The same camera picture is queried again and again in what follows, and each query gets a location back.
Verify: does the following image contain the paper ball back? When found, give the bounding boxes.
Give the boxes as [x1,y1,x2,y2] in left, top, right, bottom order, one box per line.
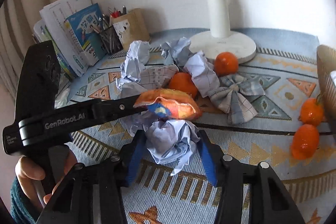
[161,37,194,67]

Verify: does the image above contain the orange mandarin front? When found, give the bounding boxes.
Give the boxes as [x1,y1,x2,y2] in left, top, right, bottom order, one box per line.
[291,124,319,160]

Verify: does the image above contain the white desk lamp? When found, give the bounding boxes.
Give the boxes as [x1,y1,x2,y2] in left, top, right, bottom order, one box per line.
[190,0,256,64]

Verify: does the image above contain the white paper ball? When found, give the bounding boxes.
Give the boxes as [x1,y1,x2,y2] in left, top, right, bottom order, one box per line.
[122,111,200,176]

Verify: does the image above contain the grey plaid fabric bow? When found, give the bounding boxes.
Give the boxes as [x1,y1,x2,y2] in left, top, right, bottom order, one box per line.
[209,74,265,124]

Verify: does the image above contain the person's left forearm teal sleeve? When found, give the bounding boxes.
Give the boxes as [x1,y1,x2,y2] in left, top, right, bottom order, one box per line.
[10,178,39,224]

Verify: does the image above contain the orange mandarin with stem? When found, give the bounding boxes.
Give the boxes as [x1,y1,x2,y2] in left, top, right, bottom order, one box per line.
[299,94,325,127]

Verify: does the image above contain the orange snack bag plush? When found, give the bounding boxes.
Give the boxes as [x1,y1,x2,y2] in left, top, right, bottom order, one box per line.
[133,89,202,121]

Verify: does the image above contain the brown kraft pen container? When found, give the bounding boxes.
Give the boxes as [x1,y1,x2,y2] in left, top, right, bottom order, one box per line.
[110,8,150,51]

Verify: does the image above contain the person's left hand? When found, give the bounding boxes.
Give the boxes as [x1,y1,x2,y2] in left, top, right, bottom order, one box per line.
[15,150,77,211]

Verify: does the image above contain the stack of books upright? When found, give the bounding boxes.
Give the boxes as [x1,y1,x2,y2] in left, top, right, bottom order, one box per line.
[39,0,106,77]

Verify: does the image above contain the black mesh pen holder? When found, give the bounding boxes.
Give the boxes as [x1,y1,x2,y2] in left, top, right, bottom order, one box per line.
[90,14,123,55]

